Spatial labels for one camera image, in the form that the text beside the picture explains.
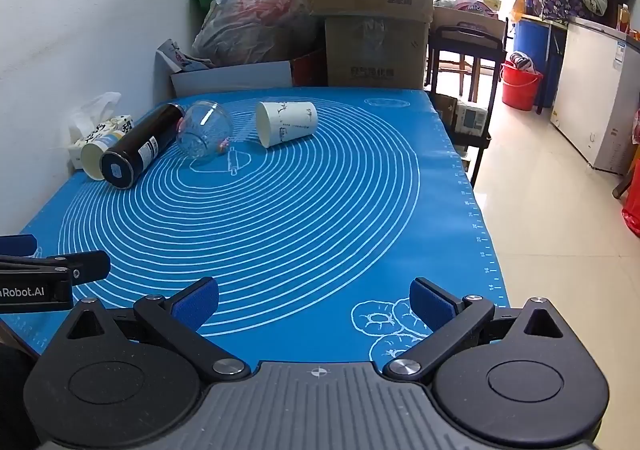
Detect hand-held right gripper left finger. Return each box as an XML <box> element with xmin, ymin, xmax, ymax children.
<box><xmin>52</xmin><ymin>277</ymin><xmax>252</xmax><ymax>384</ymax></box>

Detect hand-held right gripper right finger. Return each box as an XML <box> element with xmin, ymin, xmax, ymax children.
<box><xmin>382</xmin><ymin>276</ymin><xmax>586</xmax><ymax>381</ymax></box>

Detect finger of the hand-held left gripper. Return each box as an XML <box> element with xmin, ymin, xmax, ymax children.
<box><xmin>0</xmin><ymin>250</ymin><xmax>112</xmax><ymax>287</ymax></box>
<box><xmin>0</xmin><ymin>233</ymin><xmax>39</xmax><ymax>259</ymax></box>

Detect white printed paper cup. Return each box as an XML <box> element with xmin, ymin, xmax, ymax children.
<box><xmin>255</xmin><ymin>100</ymin><xmax>319</xmax><ymax>149</ymax></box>

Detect white and blue paper cup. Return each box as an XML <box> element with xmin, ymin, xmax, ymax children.
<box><xmin>80</xmin><ymin>130</ymin><xmax>126</xmax><ymax>181</ymax></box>

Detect black thermos cup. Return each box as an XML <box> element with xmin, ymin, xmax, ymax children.
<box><xmin>99</xmin><ymin>102</ymin><xmax>186</xmax><ymax>190</ymax></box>

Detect clear glass cup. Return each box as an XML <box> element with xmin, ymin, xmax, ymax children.
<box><xmin>175</xmin><ymin>100</ymin><xmax>235</xmax><ymax>161</ymax></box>

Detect blue silicone baking mat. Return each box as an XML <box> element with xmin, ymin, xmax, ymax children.
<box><xmin>0</xmin><ymin>88</ymin><xmax>511</xmax><ymax>367</ymax></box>

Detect tissue pack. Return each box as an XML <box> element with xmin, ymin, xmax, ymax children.
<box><xmin>67</xmin><ymin>91</ymin><xmax>135</xmax><ymax>170</ymax></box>

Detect small white appliance box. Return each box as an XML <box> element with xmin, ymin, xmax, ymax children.
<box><xmin>454</xmin><ymin>99</ymin><xmax>489</xmax><ymax>134</ymax></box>

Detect crumpled printed paper bag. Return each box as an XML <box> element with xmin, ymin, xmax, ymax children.
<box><xmin>155</xmin><ymin>37</ymin><xmax>212</xmax><ymax>76</ymax></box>

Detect black metal rack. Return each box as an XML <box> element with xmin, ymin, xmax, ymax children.
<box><xmin>424</xmin><ymin>18</ymin><xmax>509</xmax><ymax>189</ymax></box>

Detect red plastic bucket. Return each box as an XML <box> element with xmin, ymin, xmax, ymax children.
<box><xmin>500</xmin><ymin>60</ymin><xmax>545</xmax><ymax>112</ymax></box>

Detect white open cardboard box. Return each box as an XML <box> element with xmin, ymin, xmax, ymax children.
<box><xmin>170</xmin><ymin>60</ymin><xmax>294</xmax><ymax>99</ymax></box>

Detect plastic-wrapped brown cardboard box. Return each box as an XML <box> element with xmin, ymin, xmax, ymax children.
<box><xmin>324</xmin><ymin>15</ymin><xmax>431</xmax><ymax>91</ymax></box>

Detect red box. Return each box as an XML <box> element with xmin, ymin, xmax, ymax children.
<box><xmin>292</xmin><ymin>47</ymin><xmax>329</xmax><ymax>89</ymax></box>

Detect white chest freezer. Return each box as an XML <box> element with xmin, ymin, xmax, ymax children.
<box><xmin>549</xmin><ymin>15</ymin><xmax>640</xmax><ymax>176</ymax></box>

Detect blue plastic barrel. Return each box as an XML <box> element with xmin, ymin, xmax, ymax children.
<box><xmin>512</xmin><ymin>17</ymin><xmax>569</xmax><ymax>109</ymax></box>

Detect flat cardboard box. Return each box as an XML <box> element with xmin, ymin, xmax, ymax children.
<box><xmin>432</xmin><ymin>5</ymin><xmax>507</xmax><ymax>39</ymax></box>

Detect clear plastic bag, red contents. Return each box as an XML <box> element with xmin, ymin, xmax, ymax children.
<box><xmin>192</xmin><ymin>0</ymin><xmax>322</xmax><ymax>69</ymax></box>

